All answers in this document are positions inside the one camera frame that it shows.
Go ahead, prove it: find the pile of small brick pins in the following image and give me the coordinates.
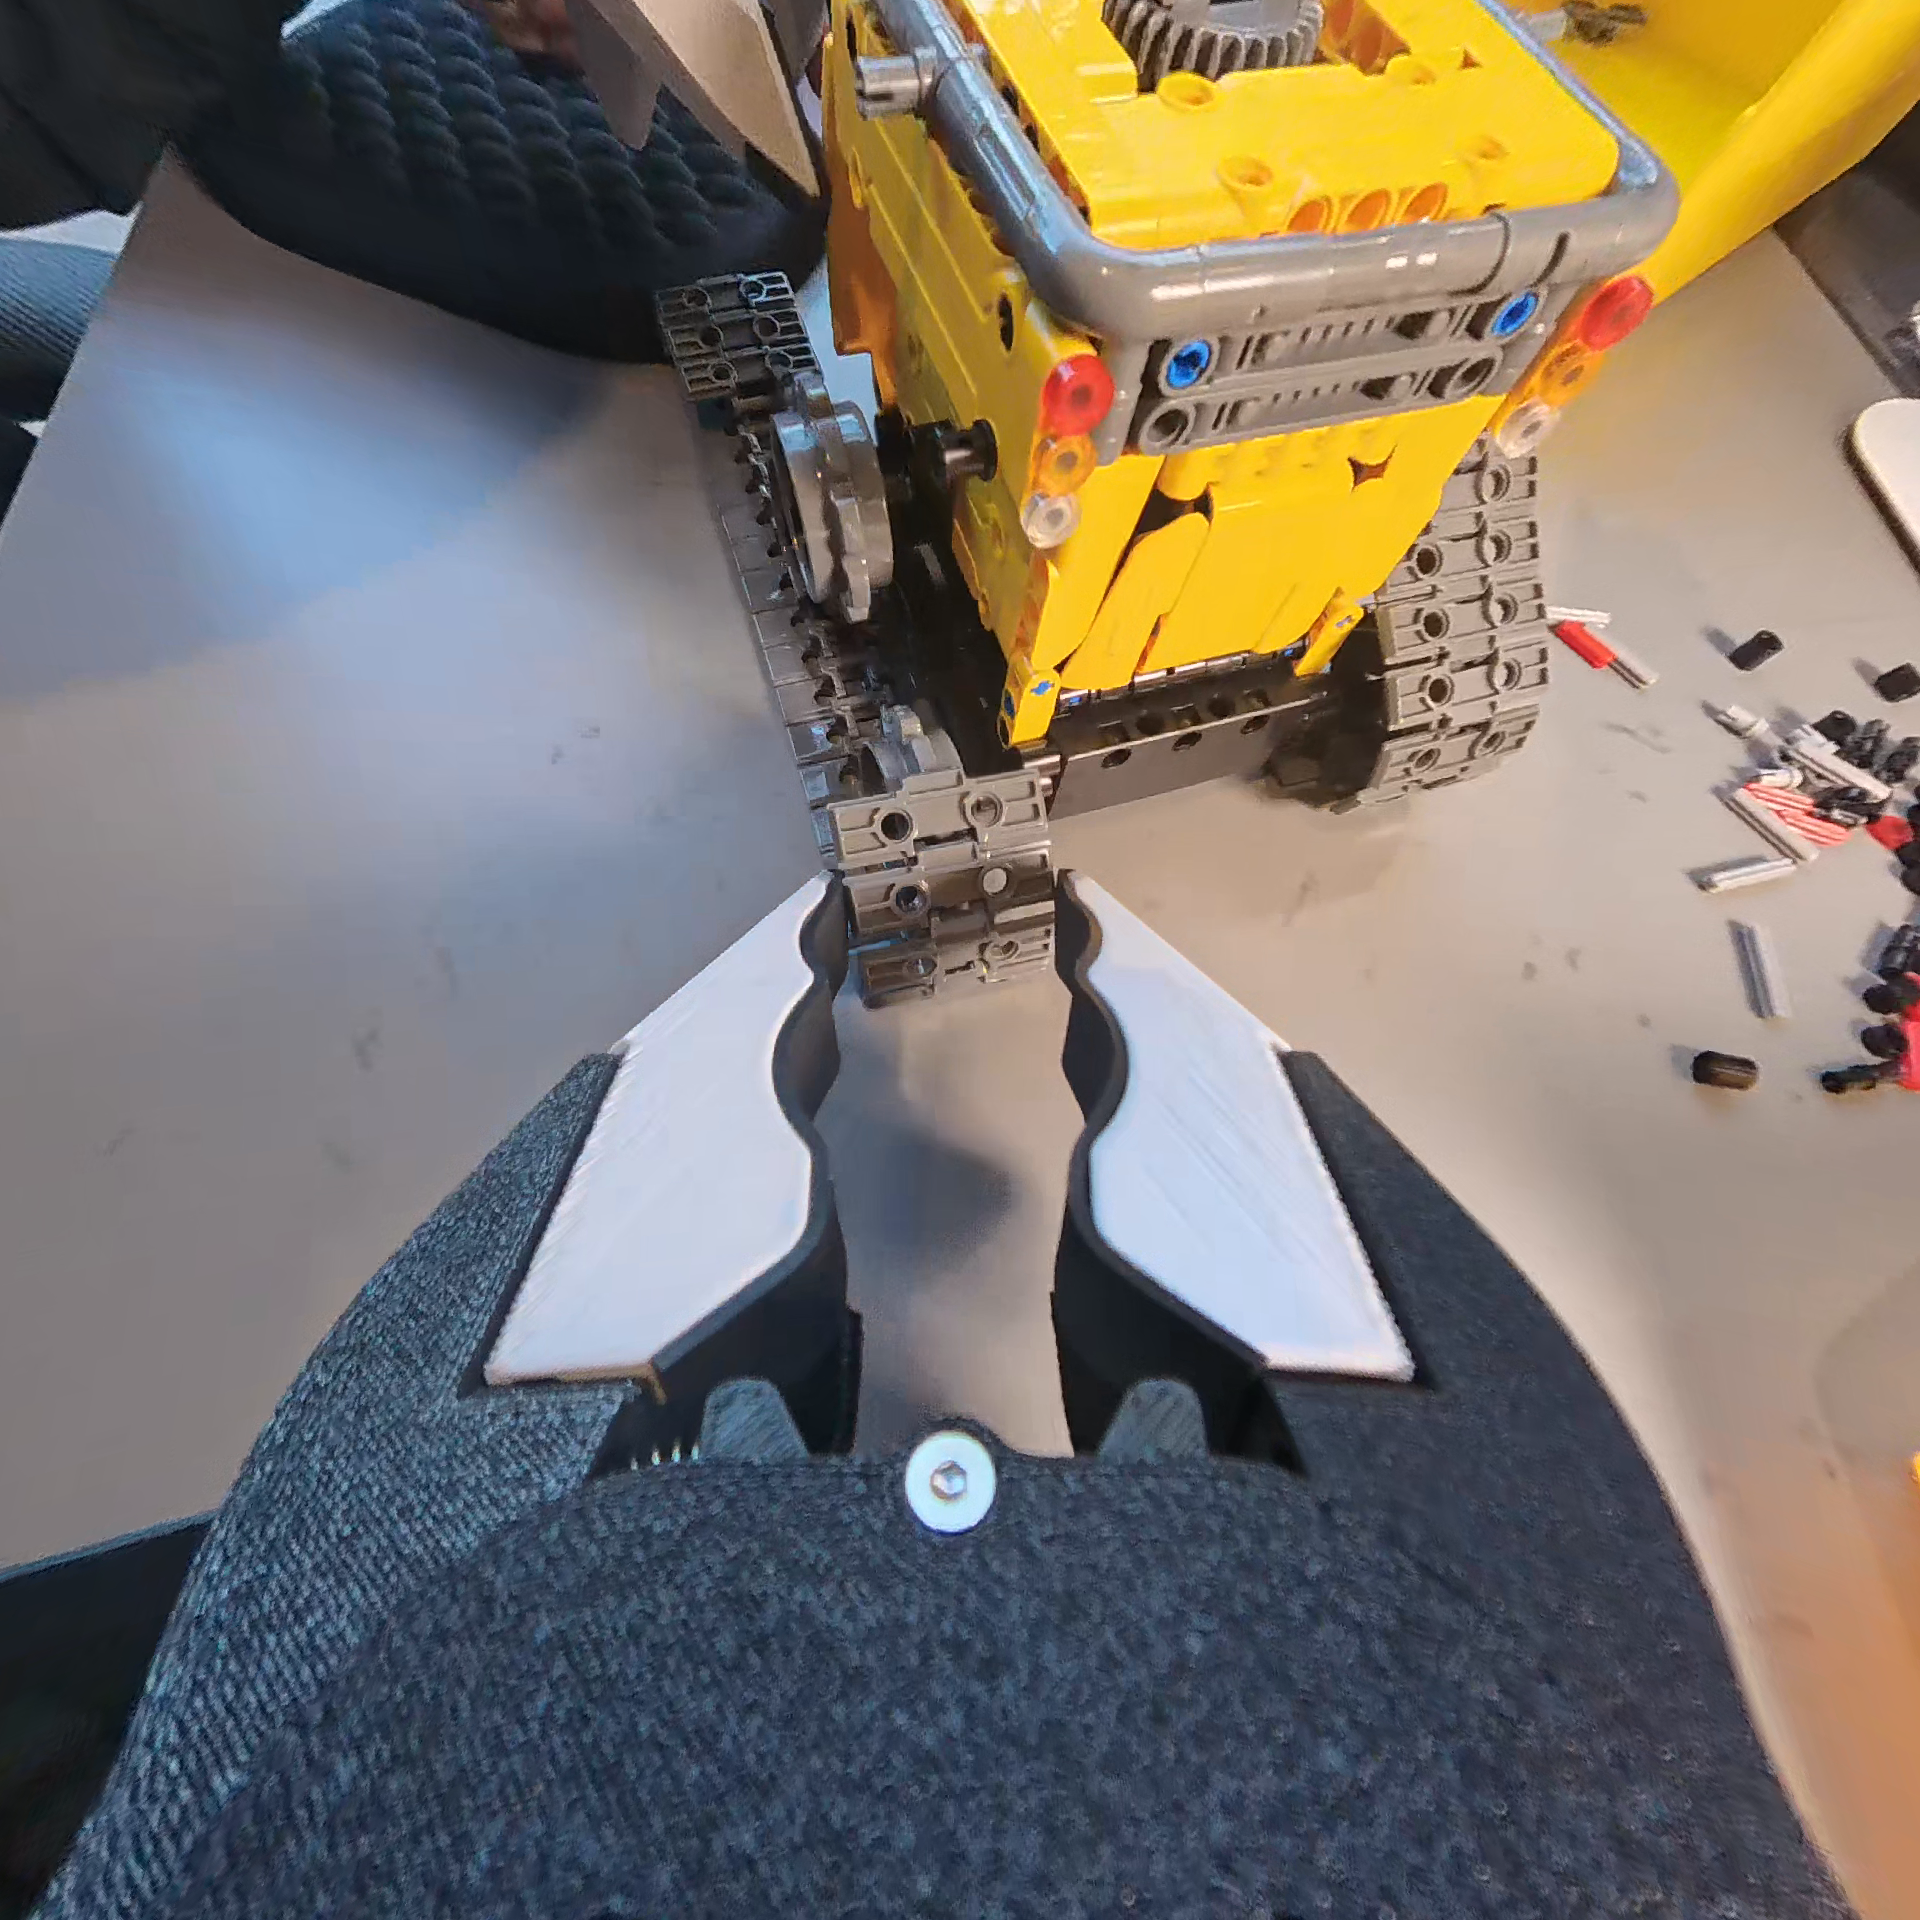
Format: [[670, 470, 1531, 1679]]
[[1543, 608, 1920, 1100]]

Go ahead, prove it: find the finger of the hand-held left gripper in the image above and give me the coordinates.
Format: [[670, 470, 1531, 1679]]
[[572, 0, 830, 200]]

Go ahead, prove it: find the yellow storage bin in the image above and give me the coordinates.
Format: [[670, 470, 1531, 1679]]
[[1494, 0, 1920, 302]]

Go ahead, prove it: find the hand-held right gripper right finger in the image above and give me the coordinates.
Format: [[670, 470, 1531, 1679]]
[[1051, 871, 1416, 1388]]

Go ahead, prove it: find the grey toy track chain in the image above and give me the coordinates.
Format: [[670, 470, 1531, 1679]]
[[1275, 436, 1557, 819], [656, 272, 1069, 1010]]

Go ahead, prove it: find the person's left forearm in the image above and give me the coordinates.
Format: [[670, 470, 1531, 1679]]
[[0, 0, 317, 236]]

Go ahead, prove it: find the yellow toy brick bulldozer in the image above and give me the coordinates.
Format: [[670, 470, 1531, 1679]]
[[735, 0, 1681, 836]]

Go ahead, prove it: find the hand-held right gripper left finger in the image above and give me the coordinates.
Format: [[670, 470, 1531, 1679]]
[[480, 871, 855, 1392]]

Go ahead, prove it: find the black quilted wrist rest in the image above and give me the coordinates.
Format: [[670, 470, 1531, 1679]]
[[176, 0, 837, 367]]

